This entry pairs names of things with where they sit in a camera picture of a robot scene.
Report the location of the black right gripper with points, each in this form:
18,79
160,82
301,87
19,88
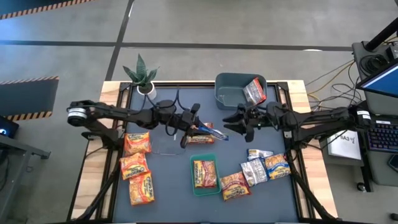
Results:
259,118

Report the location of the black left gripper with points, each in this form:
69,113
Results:
183,123

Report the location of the red Maruchan ramen pack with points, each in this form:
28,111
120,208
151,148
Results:
202,140
205,174
234,186

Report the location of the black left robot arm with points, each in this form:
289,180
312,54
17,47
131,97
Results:
124,114

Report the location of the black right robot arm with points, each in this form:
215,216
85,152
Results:
311,119

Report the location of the clear plastic bin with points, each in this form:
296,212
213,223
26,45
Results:
168,149

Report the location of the grey-blue plastic bin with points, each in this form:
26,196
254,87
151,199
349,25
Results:
230,90

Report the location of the snake plant in white pot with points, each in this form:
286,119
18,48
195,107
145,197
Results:
146,91

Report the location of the green plastic bin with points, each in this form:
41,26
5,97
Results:
205,192

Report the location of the white paper sign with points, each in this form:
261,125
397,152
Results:
345,146

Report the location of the black caster wheel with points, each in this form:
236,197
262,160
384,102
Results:
361,186

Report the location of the grey equipment cart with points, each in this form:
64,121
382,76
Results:
377,105

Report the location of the black backlit keyboard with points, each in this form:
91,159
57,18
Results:
384,137

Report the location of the monitor with blue screen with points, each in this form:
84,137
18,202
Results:
384,82

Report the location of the black flat device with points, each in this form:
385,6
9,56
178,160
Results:
394,163

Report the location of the black hazard-striped floor mat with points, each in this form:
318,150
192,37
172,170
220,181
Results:
31,4
28,96

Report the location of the black metal pole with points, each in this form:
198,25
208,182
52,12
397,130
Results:
382,37

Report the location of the grey metal desk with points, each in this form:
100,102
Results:
18,146

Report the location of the black computer with blue light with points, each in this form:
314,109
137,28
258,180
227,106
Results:
7,127

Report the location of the black aluminium table frame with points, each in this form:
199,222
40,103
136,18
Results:
202,84

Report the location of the black diagonal frame strut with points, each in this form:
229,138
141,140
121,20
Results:
311,199
102,193

